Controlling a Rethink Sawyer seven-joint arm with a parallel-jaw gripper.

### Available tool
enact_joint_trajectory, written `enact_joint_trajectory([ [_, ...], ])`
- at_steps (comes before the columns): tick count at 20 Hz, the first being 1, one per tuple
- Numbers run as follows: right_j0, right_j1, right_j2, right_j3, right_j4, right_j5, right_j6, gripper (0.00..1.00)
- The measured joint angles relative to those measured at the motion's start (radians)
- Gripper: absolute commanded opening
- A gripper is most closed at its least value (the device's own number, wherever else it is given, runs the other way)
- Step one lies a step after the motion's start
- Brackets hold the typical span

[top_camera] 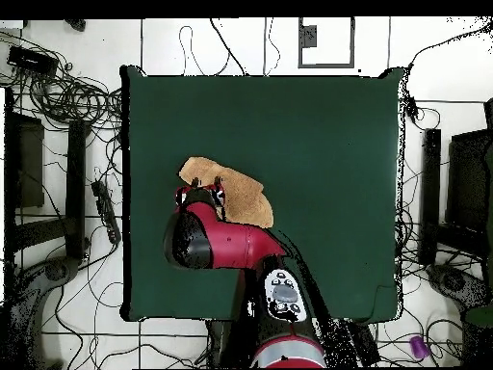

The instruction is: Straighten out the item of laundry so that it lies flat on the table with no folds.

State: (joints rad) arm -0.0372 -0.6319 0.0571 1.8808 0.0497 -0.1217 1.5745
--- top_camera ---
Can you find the tan terry towel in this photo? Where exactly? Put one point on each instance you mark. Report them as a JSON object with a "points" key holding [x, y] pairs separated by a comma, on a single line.
{"points": [[246, 196]]}

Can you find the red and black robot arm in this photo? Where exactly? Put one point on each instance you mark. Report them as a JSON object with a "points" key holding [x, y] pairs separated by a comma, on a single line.
{"points": [[238, 243]]}

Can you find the black power strip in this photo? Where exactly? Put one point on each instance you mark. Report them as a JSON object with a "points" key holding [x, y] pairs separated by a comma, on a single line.
{"points": [[106, 210]]}

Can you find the dark green tablecloth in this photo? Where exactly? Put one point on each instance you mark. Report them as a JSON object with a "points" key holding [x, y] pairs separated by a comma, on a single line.
{"points": [[308, 154]]}

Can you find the grey stand base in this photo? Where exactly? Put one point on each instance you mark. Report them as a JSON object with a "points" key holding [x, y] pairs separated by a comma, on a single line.
{"points": [[454, 281], [57, 269]]}

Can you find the small grey square plate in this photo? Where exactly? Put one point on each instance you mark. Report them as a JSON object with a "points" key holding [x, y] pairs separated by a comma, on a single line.
{"points": [[308, 36]]}

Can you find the small dark object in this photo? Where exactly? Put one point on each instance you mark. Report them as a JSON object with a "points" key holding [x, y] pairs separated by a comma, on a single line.
{"points": [[79, 25]]}

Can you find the black rectangular box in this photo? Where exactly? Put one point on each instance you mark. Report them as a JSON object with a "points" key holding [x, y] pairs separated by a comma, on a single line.
{"points": [[31, 59]]}

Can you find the black plug adapter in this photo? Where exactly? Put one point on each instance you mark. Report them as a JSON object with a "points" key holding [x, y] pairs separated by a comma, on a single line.
{"points": [[412, 108]]}

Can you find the small purple object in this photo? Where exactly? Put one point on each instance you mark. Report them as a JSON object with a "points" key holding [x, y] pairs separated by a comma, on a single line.
{"points": [[419, 347]]}

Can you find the green rounded object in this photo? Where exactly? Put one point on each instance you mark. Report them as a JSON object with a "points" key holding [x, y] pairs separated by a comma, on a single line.
{"points": [[479, 317]]}

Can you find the black frame stand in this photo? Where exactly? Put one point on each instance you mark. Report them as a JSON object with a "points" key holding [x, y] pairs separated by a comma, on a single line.
{"points": [[430, 192], [75, 185]]}

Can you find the grey rectangular floor frame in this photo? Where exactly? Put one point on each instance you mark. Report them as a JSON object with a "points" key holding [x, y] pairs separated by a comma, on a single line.
{"points": [[327, 66]]}

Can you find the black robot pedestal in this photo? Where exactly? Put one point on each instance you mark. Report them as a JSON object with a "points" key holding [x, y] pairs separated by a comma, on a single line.
{"points": [[225, 343]]}

